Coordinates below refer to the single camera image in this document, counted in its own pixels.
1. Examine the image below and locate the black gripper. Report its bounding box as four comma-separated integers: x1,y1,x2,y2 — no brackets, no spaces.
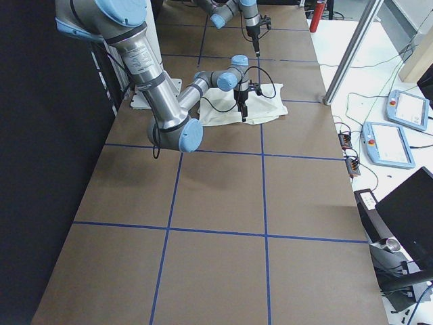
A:
233,88,249,122
246,24,260,56

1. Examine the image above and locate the white long-sleeve t-shirt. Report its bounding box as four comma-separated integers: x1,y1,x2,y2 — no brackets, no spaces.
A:
198,83,288,126

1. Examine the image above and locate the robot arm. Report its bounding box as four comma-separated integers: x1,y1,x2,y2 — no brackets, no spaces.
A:
55,1,249,152
193,0,262,57

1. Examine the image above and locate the red cylinder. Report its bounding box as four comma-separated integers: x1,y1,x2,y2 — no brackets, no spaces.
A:
309,0,327,33

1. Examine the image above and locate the orange connector box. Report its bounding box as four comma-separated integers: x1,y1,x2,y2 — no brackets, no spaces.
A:
345,156,361,178
338,132,352,150

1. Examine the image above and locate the near teach pendant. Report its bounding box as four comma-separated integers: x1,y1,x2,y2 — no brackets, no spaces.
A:
362,122,415,169

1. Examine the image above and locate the teach pendant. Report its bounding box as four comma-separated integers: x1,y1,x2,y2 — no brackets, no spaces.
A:
362,122,415,169
386,89,430,131

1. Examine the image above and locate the far teach pendant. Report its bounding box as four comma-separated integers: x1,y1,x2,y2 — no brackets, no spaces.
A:
386,89,430,131

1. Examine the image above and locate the black power adapter box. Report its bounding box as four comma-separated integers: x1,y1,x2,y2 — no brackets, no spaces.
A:
354,189,394,243

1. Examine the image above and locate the black monitor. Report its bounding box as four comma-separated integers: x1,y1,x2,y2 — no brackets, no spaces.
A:
375,167,432,269

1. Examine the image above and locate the metal cup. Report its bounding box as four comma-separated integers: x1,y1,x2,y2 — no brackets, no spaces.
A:
384,238,401,253

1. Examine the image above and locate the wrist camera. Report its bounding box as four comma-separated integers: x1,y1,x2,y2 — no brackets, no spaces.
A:
260,15,272,30
249,81,263,96

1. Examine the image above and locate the aluminium frame post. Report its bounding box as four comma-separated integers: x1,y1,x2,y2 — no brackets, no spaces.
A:
323,0,384,106

